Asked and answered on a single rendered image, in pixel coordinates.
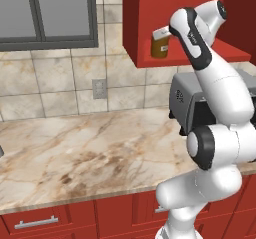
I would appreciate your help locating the red drawer front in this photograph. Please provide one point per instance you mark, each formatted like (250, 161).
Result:
(36, 213)
(126, 209)

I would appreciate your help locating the grey toaster oven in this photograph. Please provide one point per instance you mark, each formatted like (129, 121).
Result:
(186, 89)

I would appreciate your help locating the red wall cabinet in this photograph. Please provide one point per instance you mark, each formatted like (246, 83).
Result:
(150, 6)

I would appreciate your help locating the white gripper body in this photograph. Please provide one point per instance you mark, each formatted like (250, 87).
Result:
(161, 33)

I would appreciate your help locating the grey wall outlet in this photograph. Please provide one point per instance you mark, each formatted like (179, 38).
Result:
(99, 89)

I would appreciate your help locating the brown jar with white label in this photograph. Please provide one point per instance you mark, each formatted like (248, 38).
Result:
(157, 48)

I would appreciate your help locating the red base cabinet door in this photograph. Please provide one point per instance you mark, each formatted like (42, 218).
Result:
(245, 209)

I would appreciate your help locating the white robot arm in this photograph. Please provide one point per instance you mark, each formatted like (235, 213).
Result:
(226, 93)

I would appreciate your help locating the grey framed window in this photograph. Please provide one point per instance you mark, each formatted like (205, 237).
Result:
(60, 9)

